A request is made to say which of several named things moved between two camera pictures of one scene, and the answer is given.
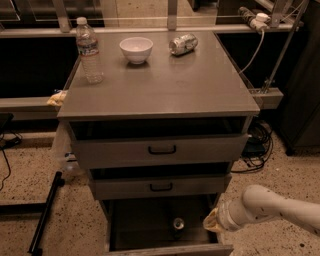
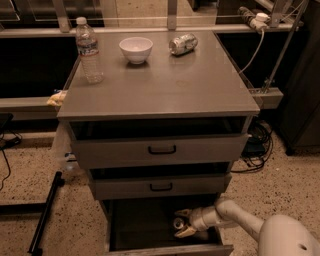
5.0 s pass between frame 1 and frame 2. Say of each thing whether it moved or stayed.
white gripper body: moved
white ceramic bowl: stayed
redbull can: stayed
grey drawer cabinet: stayed
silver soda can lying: stayed
